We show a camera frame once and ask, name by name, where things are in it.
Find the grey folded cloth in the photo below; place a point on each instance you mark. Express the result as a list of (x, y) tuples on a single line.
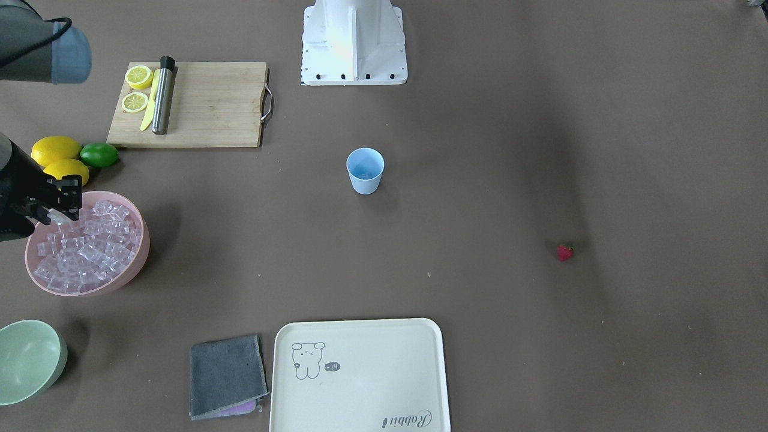
[(227, 378)]

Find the yellow plastic knife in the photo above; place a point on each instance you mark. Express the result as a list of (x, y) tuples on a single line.
[(148, 115)]

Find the pink bowl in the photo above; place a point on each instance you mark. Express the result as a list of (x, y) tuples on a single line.
[(129, 264)]

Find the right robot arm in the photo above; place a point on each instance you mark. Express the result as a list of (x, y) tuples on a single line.
[(34, 49)]

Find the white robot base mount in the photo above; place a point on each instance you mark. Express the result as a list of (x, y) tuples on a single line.
[(353, 43)]

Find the wooden cutting board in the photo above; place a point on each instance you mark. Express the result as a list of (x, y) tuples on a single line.
[(215, 104)]

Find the yellow lemon lower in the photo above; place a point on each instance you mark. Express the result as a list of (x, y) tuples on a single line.
[(68, 167)]

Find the pile of clear ice cubes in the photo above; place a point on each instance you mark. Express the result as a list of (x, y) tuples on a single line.
[(90, 252)]

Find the steel muddler rod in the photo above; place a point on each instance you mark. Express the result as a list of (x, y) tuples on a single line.
[(160, 121)]

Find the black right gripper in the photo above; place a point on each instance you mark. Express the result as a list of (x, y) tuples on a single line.
[(18, 180)]

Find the yellow lemon upper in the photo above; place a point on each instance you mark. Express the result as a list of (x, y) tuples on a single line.
[(54, 148)]

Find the green bowl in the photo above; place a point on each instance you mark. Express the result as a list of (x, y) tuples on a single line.
[(33, 356)]

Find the lemon slice lower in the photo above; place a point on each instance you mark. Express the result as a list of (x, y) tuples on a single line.
[(134, 102)]

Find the lemon slice upper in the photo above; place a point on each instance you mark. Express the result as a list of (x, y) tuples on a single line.
[(139, 77)]

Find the cream rabbit tray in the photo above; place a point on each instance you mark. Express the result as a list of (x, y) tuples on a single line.
[(360, 375)]

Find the green lime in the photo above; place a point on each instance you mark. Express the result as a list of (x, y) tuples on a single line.
[(99, 155)]

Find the lemon slice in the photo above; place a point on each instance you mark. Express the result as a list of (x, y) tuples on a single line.
[(139, 77), (134, 102)]

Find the red strawberry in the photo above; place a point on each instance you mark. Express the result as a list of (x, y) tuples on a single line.
[(565, 251)]

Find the yellow lemon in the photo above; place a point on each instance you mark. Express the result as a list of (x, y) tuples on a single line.
[(54, 148), (68, 167)]

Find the blue plastic cup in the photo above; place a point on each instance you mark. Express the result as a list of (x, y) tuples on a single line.
[(365, 167)]

